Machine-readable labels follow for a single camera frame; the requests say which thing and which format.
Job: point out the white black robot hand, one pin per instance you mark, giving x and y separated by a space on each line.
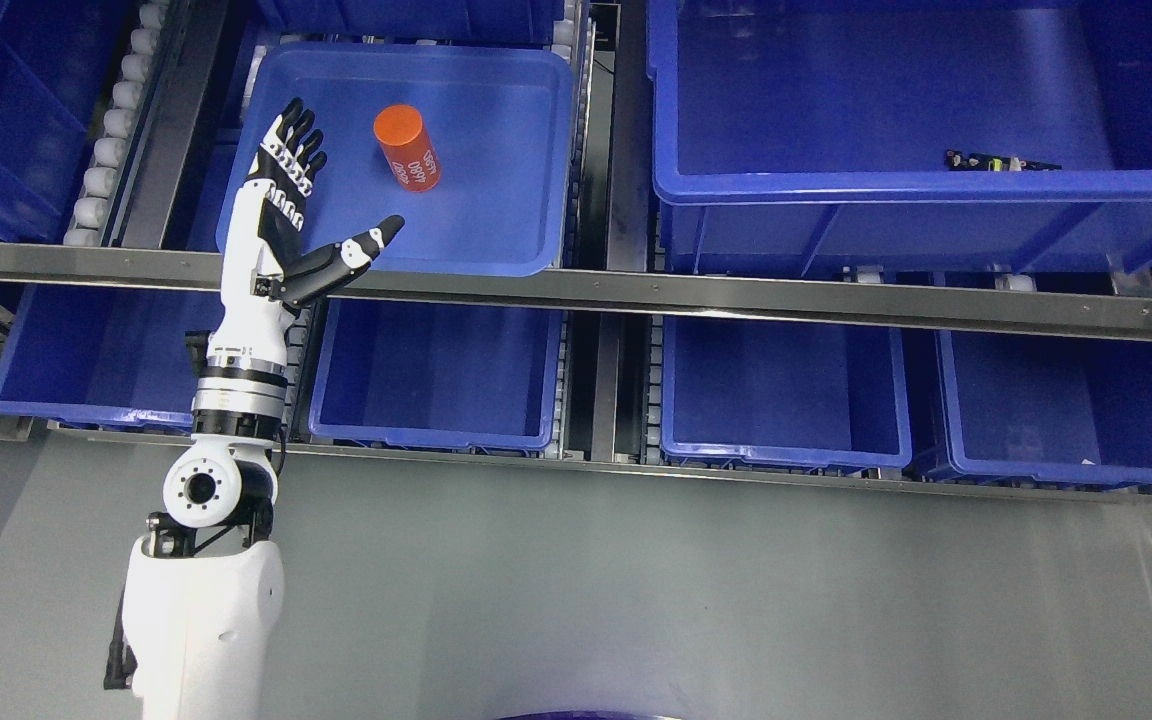
266 277

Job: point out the orange cylindrical capacitor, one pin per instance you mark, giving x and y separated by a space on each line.
405 143

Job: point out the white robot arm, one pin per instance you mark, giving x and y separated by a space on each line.
205 583

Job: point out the white roller track left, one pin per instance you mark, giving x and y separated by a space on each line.
103 180

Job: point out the blue lower bin centre left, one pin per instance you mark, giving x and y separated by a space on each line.
443 376

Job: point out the blue lower bin far left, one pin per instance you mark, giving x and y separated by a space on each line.
104 357

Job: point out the blue shallow tray bin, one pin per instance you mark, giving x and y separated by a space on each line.
499 120

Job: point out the blue upper bin far left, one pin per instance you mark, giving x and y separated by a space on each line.
55 59

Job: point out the blue bin top centre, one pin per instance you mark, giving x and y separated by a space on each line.
475 22

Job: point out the blue lower bin centre right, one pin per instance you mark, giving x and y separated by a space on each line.
788 395

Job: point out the large blue bin right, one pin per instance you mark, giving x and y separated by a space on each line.
801 139

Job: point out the small black component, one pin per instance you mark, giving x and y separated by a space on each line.
983 162

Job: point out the blue lower bin far right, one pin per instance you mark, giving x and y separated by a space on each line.
1065 411

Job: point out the steel shelf front rail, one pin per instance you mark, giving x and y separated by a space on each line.
885 305

